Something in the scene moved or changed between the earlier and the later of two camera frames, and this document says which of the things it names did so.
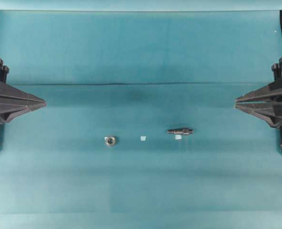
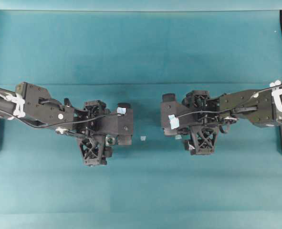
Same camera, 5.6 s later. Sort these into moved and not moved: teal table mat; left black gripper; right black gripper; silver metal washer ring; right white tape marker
Moved: right black gripper; left black gripper
Not moved: right white tape marker; teal table mat; silver metal washer ring
